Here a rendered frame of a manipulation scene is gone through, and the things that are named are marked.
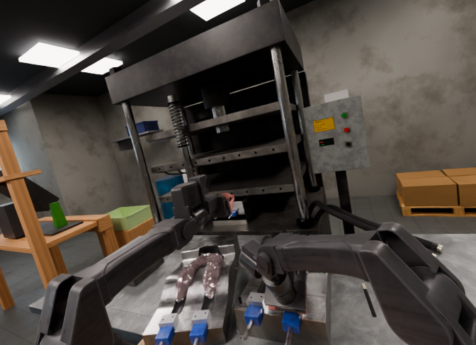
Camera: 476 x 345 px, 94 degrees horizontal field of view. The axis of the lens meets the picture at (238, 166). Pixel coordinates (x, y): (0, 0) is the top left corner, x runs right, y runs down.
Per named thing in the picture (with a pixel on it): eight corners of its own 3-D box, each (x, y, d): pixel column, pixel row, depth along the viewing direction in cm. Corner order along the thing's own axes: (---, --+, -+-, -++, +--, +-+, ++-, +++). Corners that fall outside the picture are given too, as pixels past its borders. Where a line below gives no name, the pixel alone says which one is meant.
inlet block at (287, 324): (299, 360, 51) (295, 341, 50) (278, 355, 53) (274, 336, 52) (305, 314, 63) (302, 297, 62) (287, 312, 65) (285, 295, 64)
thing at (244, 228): (319, 239, 125) (317, 229, 125) (150, 239, 179) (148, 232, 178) (324, 193, 201) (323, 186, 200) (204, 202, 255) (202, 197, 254)
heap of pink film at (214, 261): (218, 298, 77) (213, 278, 76) (171, 303, 80) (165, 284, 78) (229, 256, 103) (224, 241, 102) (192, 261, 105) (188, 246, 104)
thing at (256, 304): (256, 350, 56) (251, 331, 55) (237, 346, 58) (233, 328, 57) (269, 309, 67) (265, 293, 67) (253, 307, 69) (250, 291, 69)
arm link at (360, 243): (248, 247, 48) (413, 251, 24) (276, 229, 53) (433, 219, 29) (270, 302, 47) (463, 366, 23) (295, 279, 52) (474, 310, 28)
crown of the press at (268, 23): (297, 112, 115) (275, -14, 107) (125, 152, 169) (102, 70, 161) (311, 113, 191) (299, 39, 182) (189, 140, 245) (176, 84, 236)
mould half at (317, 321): (330, 353, 57) (322, 307, 55) (239, 334, 68) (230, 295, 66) (331, 248, 102) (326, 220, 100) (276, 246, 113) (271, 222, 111)
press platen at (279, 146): (288, 151, 131) (287, 142, 131) (151, 173, 177) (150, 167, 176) (303, 139, 198) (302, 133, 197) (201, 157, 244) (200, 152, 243)
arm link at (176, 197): (179, 183, 64) (146, 195, 53) (203, 179, 60) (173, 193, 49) (188, 220, 65) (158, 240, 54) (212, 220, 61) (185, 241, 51)
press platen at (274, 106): (282, 109, 131) (280, 100, 130) (146, 142, 176) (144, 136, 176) (298, 110, 194) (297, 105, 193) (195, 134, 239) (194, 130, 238)
